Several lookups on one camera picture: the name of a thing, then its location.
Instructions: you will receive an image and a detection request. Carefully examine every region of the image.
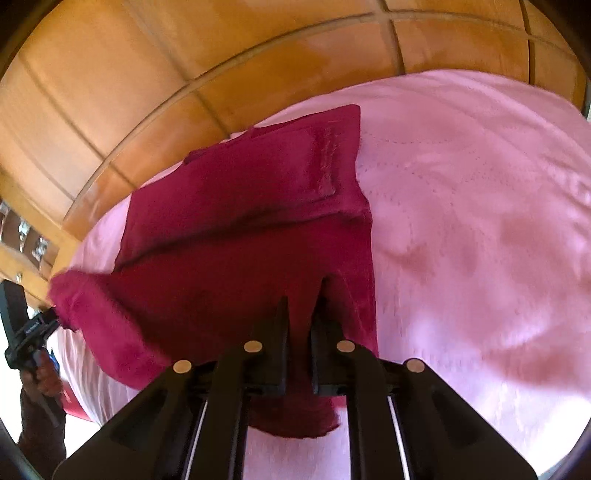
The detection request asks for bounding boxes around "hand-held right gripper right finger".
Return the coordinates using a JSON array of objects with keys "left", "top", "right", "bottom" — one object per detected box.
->
[{"left": 311, "top": 305, "right": 539, "bottom": 480}]

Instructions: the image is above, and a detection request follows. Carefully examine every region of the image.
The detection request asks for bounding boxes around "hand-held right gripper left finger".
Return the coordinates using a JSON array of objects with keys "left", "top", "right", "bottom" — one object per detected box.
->
[{"left": 53, "top": 295, "right": 290, "bottom": 480}]

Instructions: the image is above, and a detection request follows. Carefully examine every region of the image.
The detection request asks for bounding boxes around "dark red garment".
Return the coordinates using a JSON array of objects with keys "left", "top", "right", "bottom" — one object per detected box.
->
[{"left": 48, "top": 104, "right": 379, "bottom": 439}]

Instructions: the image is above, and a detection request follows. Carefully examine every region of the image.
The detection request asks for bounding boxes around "person's left forearm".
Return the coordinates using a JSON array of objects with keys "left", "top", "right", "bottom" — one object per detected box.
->
[{"left": 17, "top": 388, "right": 68, "bottom": 468}]

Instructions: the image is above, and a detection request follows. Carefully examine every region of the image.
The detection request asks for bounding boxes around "person's left hand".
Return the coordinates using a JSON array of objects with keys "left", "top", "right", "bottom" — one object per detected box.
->
[{"left": 23, "top": 350, "right": 64, "bottom": 402}]

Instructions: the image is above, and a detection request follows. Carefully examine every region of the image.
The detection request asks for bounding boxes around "group of small bottles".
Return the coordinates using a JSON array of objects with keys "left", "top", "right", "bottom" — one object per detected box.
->
[{"left": 0, "top": 200, "right": 49, "bottom": 271}]

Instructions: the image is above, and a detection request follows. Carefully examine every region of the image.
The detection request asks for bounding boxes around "red basket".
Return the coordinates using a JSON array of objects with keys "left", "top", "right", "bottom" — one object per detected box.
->
[{"left": 61, "top": 383, "right": 91, "bottom": 422}]

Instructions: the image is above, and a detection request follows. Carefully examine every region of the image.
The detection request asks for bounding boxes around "wooden cabinet with shelf niche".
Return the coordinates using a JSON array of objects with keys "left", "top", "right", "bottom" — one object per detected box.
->
[{"left": 0, "top": 175, "right": 80, "bottom": 306}]

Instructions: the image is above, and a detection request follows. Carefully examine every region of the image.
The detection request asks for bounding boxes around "pink blanket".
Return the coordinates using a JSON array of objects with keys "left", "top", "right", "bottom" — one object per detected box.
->
[{"left": 48, "top": 69, "right": 591, "bottom": 480}]

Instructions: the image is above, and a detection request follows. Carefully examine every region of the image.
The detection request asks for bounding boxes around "wooden wardrobe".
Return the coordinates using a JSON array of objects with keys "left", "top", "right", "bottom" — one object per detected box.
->
[{"left": 0, "top": 0, "right": 587, "bottom": 241}]

